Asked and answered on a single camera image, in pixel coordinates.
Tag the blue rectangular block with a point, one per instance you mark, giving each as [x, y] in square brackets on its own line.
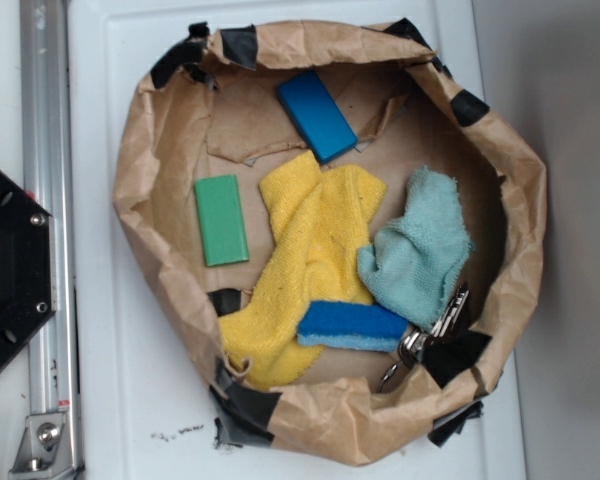
[316, 116]

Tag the green rectangular block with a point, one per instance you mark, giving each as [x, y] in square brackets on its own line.
[221, 220]

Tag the yellow microfiber cloth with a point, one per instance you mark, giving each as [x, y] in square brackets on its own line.
[319, 220]

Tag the blue sponge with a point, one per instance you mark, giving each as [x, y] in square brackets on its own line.
[351, 326]

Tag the light teal cloth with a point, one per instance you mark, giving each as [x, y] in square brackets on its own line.
[415, 260]

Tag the brown paper bag bin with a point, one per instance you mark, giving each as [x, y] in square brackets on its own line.
[210, 108]

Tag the black octagonal mount plate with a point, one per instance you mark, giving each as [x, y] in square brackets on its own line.
[26, 298]

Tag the silver corner bracket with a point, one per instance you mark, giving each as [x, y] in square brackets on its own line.
[44, 451]

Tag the aluminium extrusion rail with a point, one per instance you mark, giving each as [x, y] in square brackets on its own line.
[53, 351]

